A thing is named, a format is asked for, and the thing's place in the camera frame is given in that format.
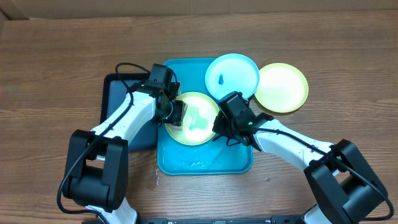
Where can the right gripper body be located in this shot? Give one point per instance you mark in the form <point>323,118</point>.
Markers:
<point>219,125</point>

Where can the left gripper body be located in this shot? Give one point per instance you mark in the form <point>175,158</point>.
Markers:
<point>173,113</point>

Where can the green scrubbing sponge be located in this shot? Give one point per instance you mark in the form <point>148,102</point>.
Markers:
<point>178,114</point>

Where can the yellow-green plate front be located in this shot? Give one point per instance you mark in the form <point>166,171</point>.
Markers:
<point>198,121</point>

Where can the yellow-green plate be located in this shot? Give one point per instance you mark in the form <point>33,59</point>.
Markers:
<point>198,121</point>
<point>282,88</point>

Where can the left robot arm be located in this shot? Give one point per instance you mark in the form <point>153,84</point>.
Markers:
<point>96,170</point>

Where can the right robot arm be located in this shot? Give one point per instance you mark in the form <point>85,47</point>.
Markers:
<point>346,188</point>

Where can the teal plastic tray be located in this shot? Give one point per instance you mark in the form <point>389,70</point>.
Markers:
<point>174,158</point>

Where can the black plastic tray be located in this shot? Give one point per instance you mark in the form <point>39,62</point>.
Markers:
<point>114,93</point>

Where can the light blue plate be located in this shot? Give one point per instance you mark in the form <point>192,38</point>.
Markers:
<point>232,72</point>

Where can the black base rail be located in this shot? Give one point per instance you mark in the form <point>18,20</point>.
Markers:
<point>275,219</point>

